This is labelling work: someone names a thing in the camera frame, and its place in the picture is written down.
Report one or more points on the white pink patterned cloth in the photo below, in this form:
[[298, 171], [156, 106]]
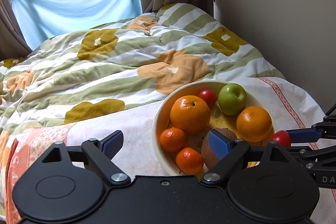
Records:
[[289, 106]]

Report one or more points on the small mandarin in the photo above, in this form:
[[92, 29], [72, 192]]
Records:
[[189, 161], [173, 140]]

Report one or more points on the large green apple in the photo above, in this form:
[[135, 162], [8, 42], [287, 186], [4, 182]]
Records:
[[232, 99]]

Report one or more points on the brown kiwi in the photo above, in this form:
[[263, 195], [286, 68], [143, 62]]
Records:
[[214, 148]]

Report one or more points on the cream bowl with bear print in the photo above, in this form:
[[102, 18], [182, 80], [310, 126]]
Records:
[[162, 122]]

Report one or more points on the red cherry tomato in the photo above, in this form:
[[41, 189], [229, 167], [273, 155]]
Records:
[[282, 137], [208, 96]]

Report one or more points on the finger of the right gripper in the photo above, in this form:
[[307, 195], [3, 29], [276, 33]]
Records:
[[303, 154], [325, 129]]

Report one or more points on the large orange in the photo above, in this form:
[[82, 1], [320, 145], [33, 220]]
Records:
[[253, 124], [191, 114]]

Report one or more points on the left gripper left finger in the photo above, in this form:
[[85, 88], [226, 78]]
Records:
[[99, 154]]

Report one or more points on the floral striped duvet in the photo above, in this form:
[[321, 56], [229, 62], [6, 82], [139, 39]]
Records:
[[118, 66]]

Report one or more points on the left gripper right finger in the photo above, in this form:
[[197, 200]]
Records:
[[233, 162]]

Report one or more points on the brown curtain left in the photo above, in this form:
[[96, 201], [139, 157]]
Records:
[[12, 42]]

